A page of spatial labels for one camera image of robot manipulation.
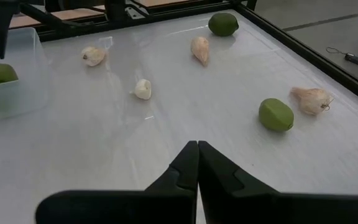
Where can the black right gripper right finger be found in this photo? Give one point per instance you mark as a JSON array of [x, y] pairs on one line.
[[244, 207]]

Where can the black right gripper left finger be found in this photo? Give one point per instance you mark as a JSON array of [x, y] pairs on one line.
[[166, 207]]

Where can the black aluminium table frame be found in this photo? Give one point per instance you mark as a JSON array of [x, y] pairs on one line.
[[306, 53]]

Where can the green lime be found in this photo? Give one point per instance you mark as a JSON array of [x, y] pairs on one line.
[[275, 115], [0, 74], [223, 24]]

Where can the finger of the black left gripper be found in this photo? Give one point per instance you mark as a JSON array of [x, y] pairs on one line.
[[2, 28]]

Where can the clear plastic bin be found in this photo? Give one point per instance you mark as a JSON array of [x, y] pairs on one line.
[[33, 62]]

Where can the tan garlic bulb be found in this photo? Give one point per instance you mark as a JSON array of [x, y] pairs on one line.
[[92, 56], [311, 101], [200, 49]]

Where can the small white garlic bulb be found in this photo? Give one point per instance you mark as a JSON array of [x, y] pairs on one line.
[[143, 89]]

